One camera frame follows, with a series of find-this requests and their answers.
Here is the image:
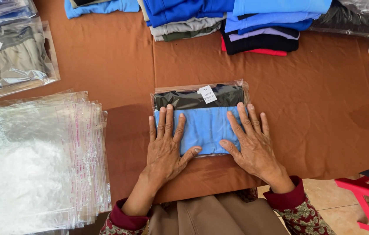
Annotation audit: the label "stack of blue grey garments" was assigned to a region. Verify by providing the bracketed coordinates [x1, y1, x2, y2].
[137, 0, 235, 42]

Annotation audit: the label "bagged black garments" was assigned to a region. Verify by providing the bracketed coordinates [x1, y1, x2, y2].
[309, 0, 369, 39]

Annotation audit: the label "person's right hand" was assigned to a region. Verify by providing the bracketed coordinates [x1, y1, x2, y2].
[219, 102, 291, 190]

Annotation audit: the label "red plastic stool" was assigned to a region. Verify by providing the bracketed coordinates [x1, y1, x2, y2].
[335, 176, 369, 235]

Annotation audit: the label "person's maroon floral top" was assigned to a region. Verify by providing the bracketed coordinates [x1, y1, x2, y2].
[99, 176, 337, 235]

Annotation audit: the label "person's tan trousers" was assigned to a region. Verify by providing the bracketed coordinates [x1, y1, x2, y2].
[147, 192, 290, 235]

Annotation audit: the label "orange-brown tablecloth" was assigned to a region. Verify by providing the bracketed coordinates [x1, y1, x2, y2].
[0, 0, 369, 235]

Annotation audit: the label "stack of empty clear bags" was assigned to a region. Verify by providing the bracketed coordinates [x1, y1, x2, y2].
[0, 89, 112, 235]

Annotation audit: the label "stack of bagged grey garments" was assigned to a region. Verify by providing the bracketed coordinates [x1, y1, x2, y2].
[0, 0, 61, 106]

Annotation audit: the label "stack of blue black red garments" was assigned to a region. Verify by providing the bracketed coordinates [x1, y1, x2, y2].
[220, 0, 333, 57]

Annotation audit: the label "person's left hand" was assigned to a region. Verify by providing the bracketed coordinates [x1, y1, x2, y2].
[140, 104, 202, 188]

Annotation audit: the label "folded light blue garment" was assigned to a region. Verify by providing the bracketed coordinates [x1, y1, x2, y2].
[64, 0, 140, 19]

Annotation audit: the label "bagged blue and black garment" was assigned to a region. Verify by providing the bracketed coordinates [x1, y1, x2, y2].
[150, 79, 250, 158]

